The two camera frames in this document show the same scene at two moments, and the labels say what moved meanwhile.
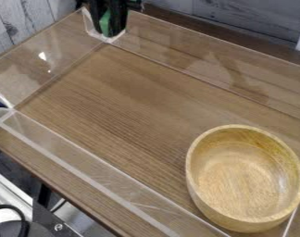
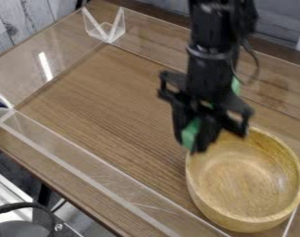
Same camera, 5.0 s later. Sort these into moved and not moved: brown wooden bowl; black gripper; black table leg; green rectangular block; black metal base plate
Moved: green rectangular block; black gripper
Not moved: brown wooden bowl; black table leg; black metal base plate
